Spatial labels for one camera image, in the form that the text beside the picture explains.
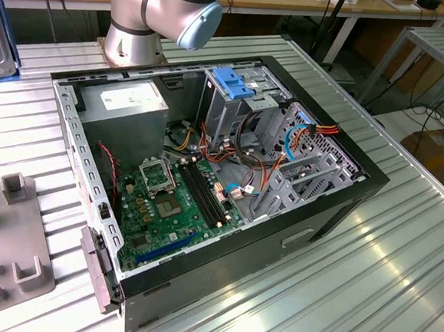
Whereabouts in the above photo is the grey metal drive cage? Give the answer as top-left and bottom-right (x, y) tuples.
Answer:
(195, 58), (294, 153)

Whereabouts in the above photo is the blue expansion slot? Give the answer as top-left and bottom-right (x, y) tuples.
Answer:
(133, 226), (199, 271)

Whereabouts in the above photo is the black round cable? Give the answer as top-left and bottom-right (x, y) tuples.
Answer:
(232, 109), (275, 173)

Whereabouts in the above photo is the blue plastic drive latch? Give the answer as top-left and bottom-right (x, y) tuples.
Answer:
(210, 67), (258, 104)

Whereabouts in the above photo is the grey parts rack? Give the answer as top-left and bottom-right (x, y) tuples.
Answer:
(0, 170), (65, 321)

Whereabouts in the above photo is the orange red power wire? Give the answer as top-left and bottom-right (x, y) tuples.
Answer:
(259, 117), (341, 201)

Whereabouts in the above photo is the black open PC case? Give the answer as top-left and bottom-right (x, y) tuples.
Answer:
(30, 38), (400, 332)

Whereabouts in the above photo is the CPU socket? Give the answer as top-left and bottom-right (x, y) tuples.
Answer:
(136, 154), (179, 200)

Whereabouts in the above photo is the black case fan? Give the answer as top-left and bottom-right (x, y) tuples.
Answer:
(89, 140), (127, 220)

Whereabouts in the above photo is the black stand pole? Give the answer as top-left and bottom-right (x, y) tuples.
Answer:
(308, 0), (351, 73)

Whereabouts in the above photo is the grey metal disk bay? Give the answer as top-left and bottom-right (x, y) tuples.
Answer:
(248, 98), (373, 230)

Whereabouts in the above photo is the red orange wire bundle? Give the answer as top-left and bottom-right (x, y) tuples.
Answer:
(197, 120), (245, 166)

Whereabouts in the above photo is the blue wire with pink plug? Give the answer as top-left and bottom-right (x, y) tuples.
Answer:
(223, 182), (263, 204)

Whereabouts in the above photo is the brown and white item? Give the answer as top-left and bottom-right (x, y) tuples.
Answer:
(380, 0), (416, 12)

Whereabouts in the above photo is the green motherboard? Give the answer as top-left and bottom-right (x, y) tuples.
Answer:
(111, 152), (252, 282)

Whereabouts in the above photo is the wooden workbench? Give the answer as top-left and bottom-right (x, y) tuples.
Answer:
(0, 0), (444, 73)

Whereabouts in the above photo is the metal socket cover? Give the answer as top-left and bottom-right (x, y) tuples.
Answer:
(136, 154), (179, 200)

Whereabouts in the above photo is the pink board connector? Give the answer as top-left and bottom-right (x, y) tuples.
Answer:
(212, 181), (230, 205)

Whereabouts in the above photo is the large brown cardboard box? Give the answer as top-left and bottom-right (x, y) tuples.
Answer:
(397, 125), (444, 184)

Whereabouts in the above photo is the light blue data wire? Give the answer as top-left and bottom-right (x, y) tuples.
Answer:
(283, 110), (317, 163)

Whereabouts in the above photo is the black RAM slot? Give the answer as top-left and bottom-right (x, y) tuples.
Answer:
(185, 162), (230, 223)
(173, 164), (220, 228)
(190, 161), (235, 220)
(179, 163), (225, 227)

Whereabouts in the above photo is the yellow black wire bundle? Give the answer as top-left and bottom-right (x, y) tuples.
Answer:
(169, 125), (195, 153)

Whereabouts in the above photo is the red black fan wire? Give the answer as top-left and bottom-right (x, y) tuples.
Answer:
(94, 143), (123, 209)

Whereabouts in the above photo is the square silver chipset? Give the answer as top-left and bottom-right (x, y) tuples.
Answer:
(154, 195), (184, 221)

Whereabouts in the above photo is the grey power supply unit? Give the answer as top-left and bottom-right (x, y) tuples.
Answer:
(71, 74), (173, 174)

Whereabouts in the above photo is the grey case latch panel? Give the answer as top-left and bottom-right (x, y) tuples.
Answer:
(74, 225), (130, 317)

